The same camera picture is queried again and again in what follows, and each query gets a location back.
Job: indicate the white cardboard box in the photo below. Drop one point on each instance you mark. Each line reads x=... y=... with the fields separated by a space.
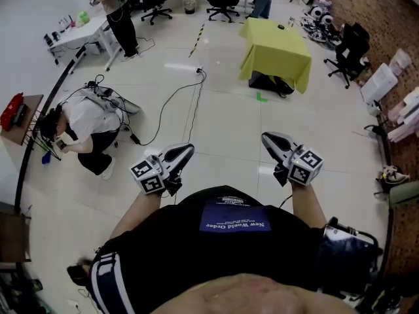
x=379 y=82

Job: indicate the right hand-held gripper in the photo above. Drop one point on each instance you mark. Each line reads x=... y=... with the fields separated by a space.
x=302 y=165

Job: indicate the pile of pink white boxes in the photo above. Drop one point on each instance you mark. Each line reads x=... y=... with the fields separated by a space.
x=407 y=116

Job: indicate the black bag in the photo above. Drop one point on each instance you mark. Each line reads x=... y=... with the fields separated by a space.
x=270 y=83

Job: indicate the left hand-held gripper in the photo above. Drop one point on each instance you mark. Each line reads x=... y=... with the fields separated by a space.
x=151 y=175

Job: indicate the blue object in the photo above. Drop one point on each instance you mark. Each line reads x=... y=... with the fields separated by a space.
x=46 y=158

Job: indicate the waste bin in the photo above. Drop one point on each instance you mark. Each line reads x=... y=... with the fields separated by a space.
x=190 y=6

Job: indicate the person's bare chest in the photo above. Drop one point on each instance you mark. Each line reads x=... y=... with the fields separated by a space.
x=255 y=294

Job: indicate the brown wooden cabinet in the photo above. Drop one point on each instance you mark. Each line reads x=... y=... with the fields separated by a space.
x=13 y=234

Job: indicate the clear glass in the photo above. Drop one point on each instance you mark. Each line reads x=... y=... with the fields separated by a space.
x=290 y=21

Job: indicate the table with yellow-green cloth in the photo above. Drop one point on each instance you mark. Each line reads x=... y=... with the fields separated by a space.
x=275 y=51

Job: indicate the black backpack with metal frame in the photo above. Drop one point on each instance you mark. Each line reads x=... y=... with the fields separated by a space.
x=347 y=257

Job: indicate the person's left forearm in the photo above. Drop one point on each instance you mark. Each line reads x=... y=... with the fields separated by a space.
x=137 y=214

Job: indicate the small wooden side table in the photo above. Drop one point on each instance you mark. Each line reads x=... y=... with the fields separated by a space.
x=24 y=123

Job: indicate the person's black printed t-shirt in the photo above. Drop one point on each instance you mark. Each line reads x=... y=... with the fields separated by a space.
x=216 y=244

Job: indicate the green plush toy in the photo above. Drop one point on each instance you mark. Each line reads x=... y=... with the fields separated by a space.
x=82 y=17

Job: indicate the pile of black white robots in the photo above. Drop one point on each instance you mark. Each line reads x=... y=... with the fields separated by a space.
x=319 y=21

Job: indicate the red pouch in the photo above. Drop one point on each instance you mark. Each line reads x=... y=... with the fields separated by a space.
x=10 y=111

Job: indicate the white desk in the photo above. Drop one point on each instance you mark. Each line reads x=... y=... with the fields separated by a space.
x=83 y=33

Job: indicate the person's right forearm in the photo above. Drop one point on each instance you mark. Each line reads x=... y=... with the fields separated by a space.
x=307 y=204

